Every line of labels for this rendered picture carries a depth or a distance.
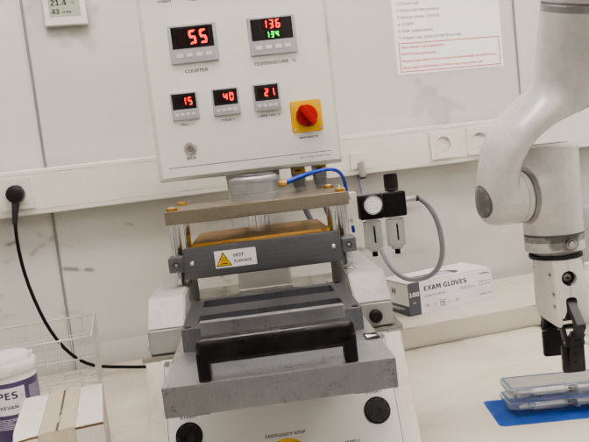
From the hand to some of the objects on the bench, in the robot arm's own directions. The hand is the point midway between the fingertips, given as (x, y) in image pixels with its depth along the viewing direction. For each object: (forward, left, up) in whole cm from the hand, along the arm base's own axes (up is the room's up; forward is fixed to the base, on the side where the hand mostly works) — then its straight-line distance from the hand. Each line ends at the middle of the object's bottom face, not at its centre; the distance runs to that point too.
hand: (563, 353), depth 99 cm
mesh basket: (+56, +83, -1) cm, 100 cm away
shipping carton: (+17, +73, -4) cm, 76 cm away
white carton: (+56, -7, 0) cm, 56 cm away
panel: (-8, +46, -6) cm, 47 cm away
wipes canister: (+33, +83, -3) cm, 89 cm away
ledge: (+55, -30, -5) cm, 63 cm away
